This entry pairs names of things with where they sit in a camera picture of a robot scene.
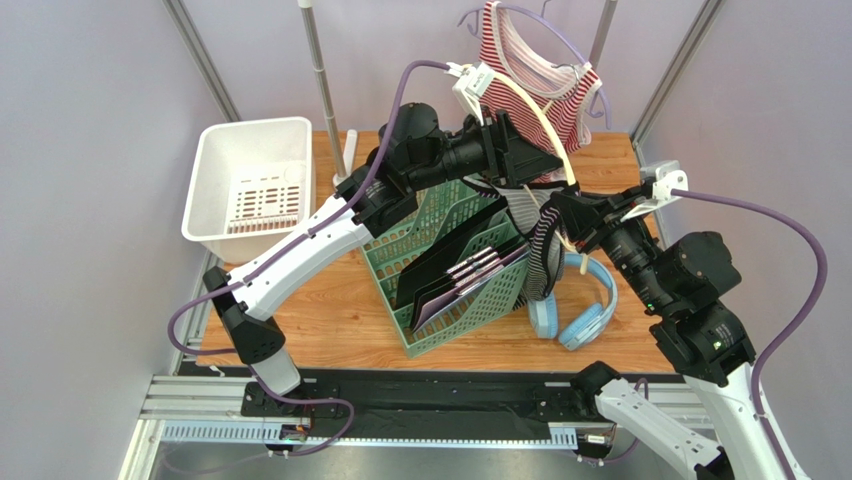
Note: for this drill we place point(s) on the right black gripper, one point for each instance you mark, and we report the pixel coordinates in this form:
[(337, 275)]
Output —
[(592, 222)]

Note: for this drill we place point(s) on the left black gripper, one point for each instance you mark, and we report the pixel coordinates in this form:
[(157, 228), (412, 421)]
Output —
[(507, 157)]

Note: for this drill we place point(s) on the black white striped tank top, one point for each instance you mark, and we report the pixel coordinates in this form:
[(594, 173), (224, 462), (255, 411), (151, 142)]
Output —
[(537, 219)]

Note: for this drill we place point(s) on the cream wooden hanger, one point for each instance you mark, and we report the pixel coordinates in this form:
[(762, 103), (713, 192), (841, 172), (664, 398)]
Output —
[(557, 147)]

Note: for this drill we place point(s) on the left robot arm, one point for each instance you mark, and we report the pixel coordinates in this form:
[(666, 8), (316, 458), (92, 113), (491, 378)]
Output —
[(414, 154)]

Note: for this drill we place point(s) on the red white striped tank top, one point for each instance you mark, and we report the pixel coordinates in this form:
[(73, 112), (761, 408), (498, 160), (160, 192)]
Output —
[(563, 91)]

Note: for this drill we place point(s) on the purple plastic hanger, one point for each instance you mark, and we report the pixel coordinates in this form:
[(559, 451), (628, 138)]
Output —
[(600, 106)]

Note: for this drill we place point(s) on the pink booklets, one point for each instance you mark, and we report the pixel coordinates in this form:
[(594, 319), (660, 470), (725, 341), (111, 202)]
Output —
[(461, 281)]

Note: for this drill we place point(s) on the black folder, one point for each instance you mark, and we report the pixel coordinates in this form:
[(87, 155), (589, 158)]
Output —
[(485, 228)]

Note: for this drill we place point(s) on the left white rack foot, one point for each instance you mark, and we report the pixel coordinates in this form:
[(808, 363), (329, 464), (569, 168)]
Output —
[(348, 156)]

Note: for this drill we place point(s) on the left rack pole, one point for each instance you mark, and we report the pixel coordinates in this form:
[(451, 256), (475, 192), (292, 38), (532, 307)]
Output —
[(307, 12)]

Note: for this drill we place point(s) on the white plastic basket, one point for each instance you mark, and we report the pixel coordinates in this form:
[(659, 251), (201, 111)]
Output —
[(252, 182)]

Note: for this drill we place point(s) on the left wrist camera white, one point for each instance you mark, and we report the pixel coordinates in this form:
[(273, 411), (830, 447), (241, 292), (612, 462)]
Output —
[(472, 81)]

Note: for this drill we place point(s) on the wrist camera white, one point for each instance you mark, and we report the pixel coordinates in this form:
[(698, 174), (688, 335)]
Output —
[(472, 81), (658, 181)]

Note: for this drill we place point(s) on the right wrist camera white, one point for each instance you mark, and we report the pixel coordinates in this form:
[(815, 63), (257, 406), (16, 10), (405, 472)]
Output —
[(658, 181)]

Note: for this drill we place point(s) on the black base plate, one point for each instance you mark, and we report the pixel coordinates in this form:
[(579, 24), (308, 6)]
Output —
[(427, 405)]

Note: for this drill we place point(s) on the aluminium frame rail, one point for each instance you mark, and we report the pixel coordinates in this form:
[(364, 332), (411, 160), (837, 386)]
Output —
[(206, 408)]

